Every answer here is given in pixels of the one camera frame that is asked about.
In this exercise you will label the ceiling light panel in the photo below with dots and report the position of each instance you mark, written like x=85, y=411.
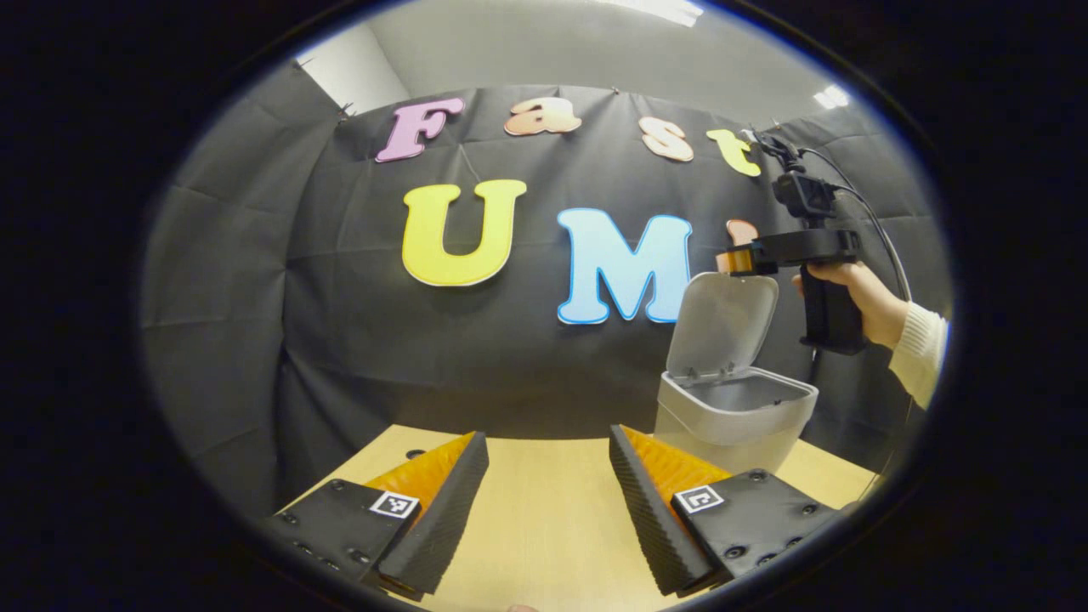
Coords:
x=654, y=10
x=831, y=96

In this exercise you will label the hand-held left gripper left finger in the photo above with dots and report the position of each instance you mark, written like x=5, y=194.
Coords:
x=442, y=518

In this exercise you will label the wooden desktop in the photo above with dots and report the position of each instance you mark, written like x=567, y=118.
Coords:
x=552, y=510

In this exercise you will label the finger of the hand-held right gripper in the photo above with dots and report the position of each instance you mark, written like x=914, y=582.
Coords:
x=735, y=257

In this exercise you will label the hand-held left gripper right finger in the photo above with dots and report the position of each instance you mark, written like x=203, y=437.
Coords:
x=654, y=518

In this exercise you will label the black backdrop cloth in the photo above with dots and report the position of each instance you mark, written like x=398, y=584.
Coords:
x=340, y=340

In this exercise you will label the white desktop garbage bin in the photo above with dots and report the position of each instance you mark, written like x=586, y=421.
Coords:
x=731, y=408

